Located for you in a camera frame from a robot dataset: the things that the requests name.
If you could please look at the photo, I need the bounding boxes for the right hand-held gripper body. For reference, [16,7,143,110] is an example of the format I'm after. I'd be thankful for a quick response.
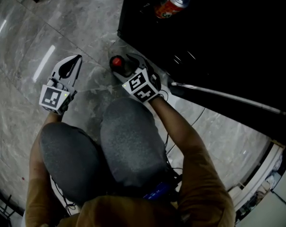
[122,59,162,103]

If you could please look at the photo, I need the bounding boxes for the person's brown shirt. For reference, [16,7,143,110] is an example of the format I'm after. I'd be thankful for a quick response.
[24,148,237,227]

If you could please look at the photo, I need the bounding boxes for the black fridge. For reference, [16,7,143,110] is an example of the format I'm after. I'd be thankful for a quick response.
[116,0,286,116]

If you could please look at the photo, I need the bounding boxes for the orange drink can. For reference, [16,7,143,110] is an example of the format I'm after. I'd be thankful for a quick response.
[154,0,191,19]

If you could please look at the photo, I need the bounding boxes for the person's right forearm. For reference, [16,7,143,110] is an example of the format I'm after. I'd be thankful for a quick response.
[148,95,206,157]

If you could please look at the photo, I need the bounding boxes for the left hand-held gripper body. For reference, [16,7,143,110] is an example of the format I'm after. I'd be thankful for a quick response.
[39,71,78,116]

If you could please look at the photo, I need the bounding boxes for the white door frame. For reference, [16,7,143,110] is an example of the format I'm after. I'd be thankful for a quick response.
[228,141,285,213]

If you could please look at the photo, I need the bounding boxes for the black cable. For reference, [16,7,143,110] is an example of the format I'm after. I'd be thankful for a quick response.
[50,176,77,217]
[163,132,183,198]

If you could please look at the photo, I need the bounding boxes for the thin grey floor cable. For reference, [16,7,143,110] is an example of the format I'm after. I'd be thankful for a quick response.
[165,107,207,156]

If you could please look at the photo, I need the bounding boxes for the person's left forearm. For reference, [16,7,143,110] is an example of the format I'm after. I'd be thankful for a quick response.
[28,111,63,182]

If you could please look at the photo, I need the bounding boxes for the person's left leg grey trousers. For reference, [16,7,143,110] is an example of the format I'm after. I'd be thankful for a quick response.
[39,122,104,208]

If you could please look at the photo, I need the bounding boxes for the person's leg grey trousers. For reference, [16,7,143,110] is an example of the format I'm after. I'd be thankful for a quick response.
[39,122,104,208]
[100,97,169,189]

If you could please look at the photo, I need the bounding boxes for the black fridge door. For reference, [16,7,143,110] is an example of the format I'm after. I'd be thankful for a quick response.
[170,80,286,151]

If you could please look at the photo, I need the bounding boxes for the blue waist device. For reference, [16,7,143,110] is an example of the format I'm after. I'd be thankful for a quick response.
[142,181,174,201]

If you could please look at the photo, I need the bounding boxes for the black metal rack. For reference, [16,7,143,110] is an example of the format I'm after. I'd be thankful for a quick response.
[0,178,24,222]

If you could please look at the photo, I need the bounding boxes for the dark red-capped soda bottle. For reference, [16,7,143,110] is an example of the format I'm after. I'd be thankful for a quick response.
[109,55,135,78]

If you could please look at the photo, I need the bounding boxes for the white cabinet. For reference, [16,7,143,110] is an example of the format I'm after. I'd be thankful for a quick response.
[237,171,286,227]

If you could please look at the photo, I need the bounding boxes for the person's right leg grey trousers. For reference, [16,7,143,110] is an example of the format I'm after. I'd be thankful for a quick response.
[100,97,169,189]

